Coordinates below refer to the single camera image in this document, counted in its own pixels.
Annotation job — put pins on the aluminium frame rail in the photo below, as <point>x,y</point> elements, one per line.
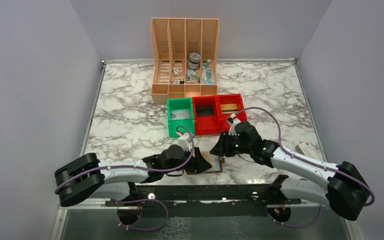
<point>336,196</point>

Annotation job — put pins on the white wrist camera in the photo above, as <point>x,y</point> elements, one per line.
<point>185,141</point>
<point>233,121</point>

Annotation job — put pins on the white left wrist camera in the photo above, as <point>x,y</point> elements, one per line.
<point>185,141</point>

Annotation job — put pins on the small teal tube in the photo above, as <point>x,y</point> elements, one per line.
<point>206,64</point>

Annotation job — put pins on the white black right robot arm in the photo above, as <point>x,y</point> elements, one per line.
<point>270,153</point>

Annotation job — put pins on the teal packaged item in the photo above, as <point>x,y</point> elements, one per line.
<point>208,77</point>

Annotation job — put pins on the green plastic bin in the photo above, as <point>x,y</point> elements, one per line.
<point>178,104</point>

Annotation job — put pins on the small white red box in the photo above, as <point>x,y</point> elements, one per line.
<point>307,149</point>

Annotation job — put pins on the orange plastic desk organizer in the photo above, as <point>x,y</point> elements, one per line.
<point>173,39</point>

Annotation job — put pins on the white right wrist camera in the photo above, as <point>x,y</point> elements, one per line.
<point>233,121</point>

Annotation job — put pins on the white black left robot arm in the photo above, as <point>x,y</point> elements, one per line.
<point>88,177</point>

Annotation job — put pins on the small grey white bottle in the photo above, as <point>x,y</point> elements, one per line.
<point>189,77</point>

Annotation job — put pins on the brown leather card holder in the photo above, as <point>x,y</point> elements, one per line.
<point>207,157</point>

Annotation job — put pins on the silver card in green bin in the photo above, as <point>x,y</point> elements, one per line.
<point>182,114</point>

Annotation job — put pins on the green white marker pen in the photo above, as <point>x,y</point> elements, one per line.
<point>195,75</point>

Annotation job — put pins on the red plastic bin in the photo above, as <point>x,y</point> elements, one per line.
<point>230,99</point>
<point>207,125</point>

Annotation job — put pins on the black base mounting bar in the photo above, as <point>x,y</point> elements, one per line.
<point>202,201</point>

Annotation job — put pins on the black card in red bin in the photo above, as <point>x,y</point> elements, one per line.
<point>204,111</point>

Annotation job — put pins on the grey round tin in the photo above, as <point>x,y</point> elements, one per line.
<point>194,61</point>

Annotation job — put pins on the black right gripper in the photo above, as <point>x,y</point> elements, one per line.
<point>222,148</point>

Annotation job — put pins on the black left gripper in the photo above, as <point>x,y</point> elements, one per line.
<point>197,164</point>

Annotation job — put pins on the gold VIP card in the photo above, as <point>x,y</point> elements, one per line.
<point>229,107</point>

